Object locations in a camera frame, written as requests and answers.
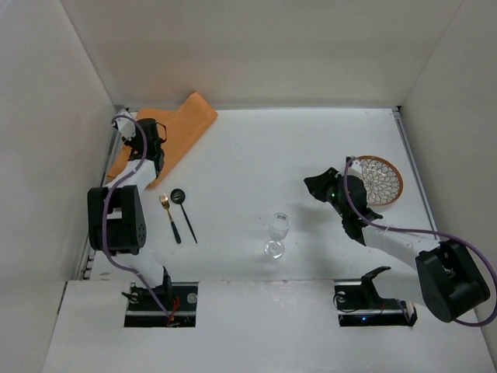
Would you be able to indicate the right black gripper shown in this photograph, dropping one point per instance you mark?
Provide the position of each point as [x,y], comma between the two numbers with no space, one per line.
[324,188]

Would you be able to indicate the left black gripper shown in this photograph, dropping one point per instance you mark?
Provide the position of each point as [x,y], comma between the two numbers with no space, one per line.
[154,127]

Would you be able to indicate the orange cloth placemat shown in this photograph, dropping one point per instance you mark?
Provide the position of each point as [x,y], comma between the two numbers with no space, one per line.
[181,129]

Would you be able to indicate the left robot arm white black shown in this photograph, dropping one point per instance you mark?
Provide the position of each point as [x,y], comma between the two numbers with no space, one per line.
[116,220]

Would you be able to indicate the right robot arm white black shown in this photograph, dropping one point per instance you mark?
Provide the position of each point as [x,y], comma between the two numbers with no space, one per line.
[450,282]

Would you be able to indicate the black slotted spoon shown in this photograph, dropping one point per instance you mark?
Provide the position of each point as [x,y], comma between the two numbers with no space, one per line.
[178,196]

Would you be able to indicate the patterned ceramic plate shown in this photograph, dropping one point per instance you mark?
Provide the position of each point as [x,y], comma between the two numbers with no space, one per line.
[382,181]

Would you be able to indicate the clear wine glass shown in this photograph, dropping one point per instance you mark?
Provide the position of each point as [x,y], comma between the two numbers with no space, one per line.
[278,229]

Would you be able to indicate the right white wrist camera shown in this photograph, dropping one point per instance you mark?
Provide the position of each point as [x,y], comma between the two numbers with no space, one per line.
[354,167]

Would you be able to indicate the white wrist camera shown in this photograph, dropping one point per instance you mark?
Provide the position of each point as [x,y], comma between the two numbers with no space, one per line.
[125,125]
[354,167]

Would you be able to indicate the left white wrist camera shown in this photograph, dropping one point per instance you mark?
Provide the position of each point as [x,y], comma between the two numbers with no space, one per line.
[125,125]

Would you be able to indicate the gold fork black handle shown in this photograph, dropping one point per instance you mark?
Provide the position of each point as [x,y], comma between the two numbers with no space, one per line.
[164,200]

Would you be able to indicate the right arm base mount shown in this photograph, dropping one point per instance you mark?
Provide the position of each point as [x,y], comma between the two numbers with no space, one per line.
[359,305]

